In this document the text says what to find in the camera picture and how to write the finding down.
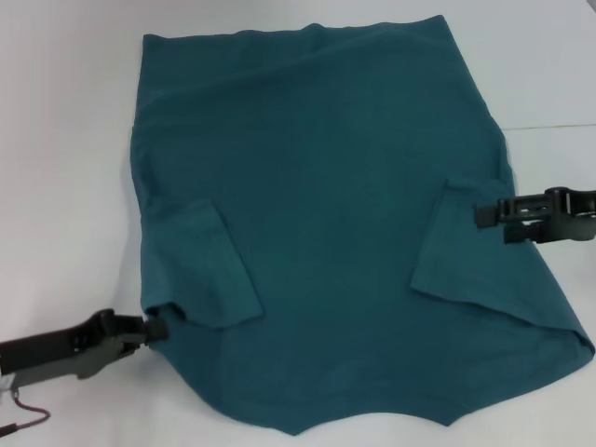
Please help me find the teal blue t-shirt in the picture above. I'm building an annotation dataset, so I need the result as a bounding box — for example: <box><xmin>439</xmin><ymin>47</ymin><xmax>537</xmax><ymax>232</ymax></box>
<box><xmin>126</xmin><ymin>15</ymin><xmax>595</xmax><ymax>437</ymax></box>

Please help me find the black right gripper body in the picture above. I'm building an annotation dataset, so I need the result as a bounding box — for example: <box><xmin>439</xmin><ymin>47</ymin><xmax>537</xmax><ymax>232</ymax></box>
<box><xmin>550</xmin><ymin>187</ymin><xmax>596</xmax><ymax>243</ymax></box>

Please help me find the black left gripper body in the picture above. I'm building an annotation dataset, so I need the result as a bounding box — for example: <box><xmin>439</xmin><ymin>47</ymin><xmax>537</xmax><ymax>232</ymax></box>
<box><xmin>0</xmin><ymin>309</ymin><xmax>149</xmax><ymax>381</ymax></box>

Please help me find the left gripper cable with plug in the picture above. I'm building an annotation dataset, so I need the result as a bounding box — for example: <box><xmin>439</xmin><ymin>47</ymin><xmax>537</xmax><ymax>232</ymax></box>
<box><xmin>0</xmin><ymin>386</ymin><xmax>53</xmax><ymax>426</ymax></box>

